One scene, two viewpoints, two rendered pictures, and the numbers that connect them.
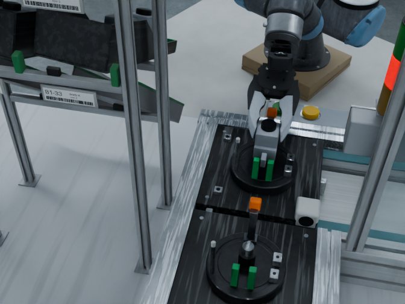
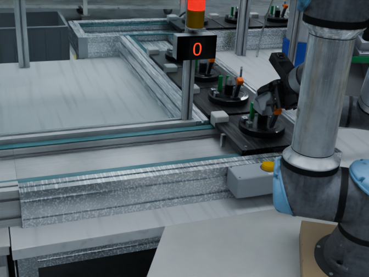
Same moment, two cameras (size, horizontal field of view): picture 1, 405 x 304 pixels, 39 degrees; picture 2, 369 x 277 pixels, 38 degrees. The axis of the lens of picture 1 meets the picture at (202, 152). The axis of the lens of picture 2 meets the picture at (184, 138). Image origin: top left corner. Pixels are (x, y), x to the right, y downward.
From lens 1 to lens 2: 2.28 m
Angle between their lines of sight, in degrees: 105
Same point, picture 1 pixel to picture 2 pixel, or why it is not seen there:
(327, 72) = (304, 245)
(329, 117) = (253, 170)
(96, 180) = (357, 147)
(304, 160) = (243, 137)
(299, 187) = (233, 126)
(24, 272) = not seen: hidden behind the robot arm
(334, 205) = (210, 148)
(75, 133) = not seen: outside the picture
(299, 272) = (203, 103)
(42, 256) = not seen: hidden behind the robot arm
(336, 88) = (286, 261)
